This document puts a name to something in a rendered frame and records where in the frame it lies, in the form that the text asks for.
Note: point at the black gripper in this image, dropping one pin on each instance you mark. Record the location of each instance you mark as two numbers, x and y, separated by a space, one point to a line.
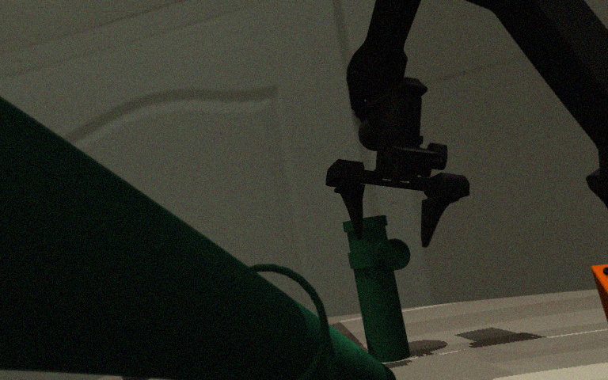
440 190

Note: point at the green curved wire loop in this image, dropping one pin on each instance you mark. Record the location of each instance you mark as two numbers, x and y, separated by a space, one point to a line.
325 345

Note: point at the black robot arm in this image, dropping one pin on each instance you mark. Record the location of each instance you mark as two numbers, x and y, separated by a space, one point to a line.
563 39

